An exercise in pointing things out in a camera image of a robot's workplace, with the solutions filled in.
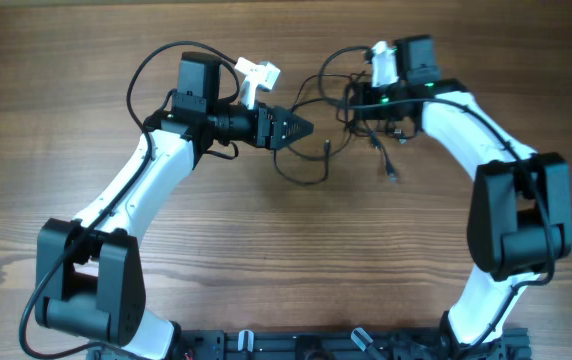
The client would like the black USB cable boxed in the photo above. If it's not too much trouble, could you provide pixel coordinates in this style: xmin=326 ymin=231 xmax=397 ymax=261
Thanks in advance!
xmin=271 ymin=72 xmax=367 ymax=187
xmin=335 ymin=74 xmax=420 ymax=184

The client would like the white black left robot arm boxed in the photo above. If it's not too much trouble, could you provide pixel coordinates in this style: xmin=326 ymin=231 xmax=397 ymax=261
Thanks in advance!
xmin=23 ymin=51 xmax=313 ymax=359

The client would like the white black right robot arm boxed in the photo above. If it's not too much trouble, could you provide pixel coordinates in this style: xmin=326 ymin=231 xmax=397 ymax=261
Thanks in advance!
xmin=349 ymin=35 xmax=572 ymax=359

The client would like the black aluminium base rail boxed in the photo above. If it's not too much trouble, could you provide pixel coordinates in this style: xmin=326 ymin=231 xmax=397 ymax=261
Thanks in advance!
xmin=85 ymin=327 xmax=532 ymax=360

